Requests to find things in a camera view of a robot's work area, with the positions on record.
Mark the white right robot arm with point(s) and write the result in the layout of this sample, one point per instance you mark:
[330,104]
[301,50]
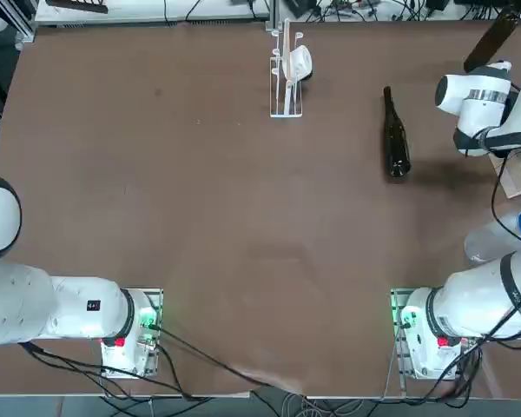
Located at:
[473,304]

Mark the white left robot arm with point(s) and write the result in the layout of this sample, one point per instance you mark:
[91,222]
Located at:
[82,313]

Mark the dark glass bottle sloped shoulders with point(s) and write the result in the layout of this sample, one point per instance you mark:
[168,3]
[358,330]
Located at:
[397,143]

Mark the clear plastic bottle blue cap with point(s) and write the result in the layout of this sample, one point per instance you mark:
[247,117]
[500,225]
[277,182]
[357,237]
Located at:
[486,243]

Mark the clear acrylic cup rack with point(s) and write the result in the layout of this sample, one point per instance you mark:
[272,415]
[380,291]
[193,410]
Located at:
[284,114]

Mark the white cup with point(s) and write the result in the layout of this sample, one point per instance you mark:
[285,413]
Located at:
[301,63]

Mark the black power adapter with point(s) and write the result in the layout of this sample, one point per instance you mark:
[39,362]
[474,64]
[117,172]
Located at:
[297,5]

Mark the dark slotted rack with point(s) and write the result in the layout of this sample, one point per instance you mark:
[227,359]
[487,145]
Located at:
[76,5]

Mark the aluminium frame post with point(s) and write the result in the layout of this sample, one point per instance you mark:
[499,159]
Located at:
[271,15]

